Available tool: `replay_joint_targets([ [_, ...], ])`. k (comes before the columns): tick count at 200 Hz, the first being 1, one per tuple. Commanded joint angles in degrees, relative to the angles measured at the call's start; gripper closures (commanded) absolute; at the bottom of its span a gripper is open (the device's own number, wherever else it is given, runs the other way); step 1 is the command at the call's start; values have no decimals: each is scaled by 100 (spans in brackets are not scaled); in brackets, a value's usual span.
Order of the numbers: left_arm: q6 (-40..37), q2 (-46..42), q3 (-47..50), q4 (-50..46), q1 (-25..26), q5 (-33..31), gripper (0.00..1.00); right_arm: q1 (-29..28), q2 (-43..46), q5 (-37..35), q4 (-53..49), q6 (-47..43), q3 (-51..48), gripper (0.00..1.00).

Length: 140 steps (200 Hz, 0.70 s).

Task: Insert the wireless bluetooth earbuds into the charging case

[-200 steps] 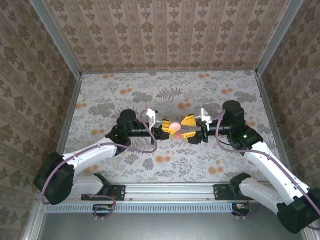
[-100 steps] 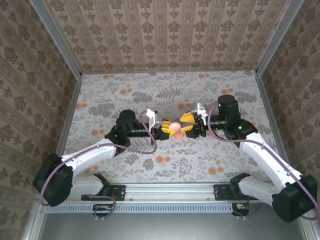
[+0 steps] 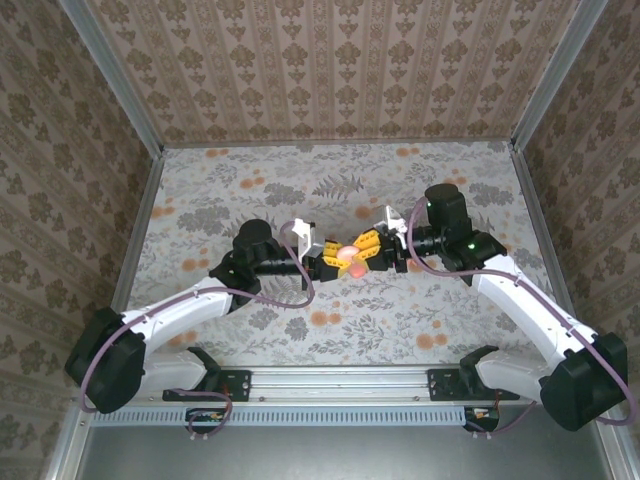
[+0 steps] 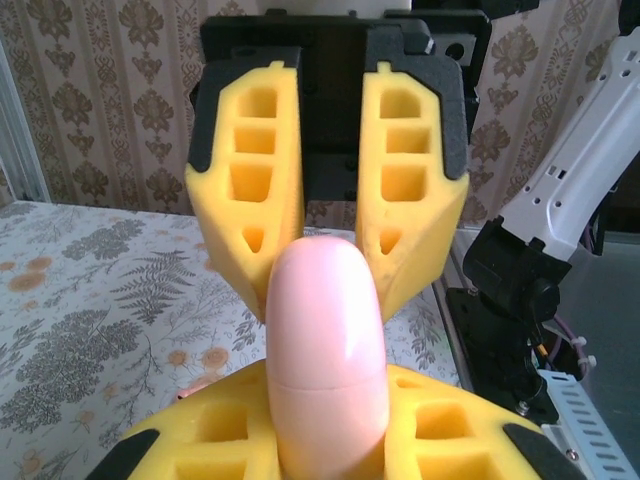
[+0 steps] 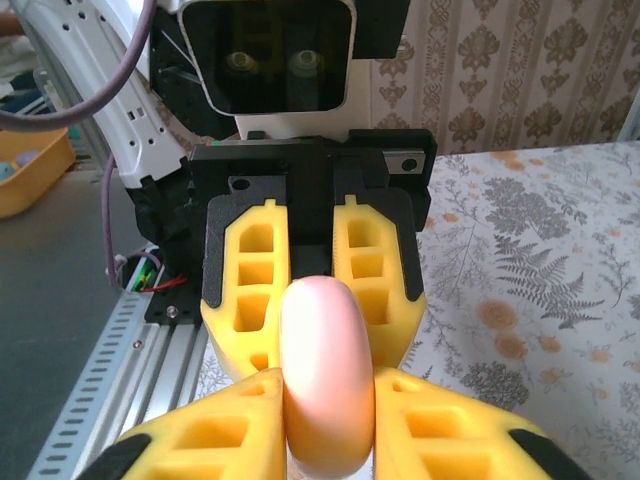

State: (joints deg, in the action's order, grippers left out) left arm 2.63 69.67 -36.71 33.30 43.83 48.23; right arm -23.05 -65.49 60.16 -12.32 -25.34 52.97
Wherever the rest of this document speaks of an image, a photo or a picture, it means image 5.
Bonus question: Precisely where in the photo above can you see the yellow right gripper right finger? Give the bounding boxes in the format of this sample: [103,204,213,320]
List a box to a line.
[373,368,596,480]

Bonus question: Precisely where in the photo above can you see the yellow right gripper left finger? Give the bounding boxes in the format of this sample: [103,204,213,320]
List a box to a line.
[74,368,288,480]

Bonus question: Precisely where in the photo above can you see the pink clamshell charging case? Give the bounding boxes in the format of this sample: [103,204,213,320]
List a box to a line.
[278,276,377,477]

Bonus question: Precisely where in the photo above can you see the floral patterned tablecloth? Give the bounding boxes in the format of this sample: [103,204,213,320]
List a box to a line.
[192,139,640,480]

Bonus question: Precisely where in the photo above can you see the yellow plastic bin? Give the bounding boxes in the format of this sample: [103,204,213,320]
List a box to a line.
[0,127,77,220]

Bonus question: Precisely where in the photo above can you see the red and green wires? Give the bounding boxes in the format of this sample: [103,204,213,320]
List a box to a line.
[117,252,190,297]

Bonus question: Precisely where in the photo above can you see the aluminium frame rail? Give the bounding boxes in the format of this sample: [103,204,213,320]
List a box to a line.
[117,319,214,454]

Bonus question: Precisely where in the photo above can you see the perforated grey cable duct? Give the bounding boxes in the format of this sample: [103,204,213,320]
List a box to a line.
[27,288,162,480]

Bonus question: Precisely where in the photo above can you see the purple cable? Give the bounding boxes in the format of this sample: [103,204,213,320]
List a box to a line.
[0,0,157,133]
[101,153,165,292]

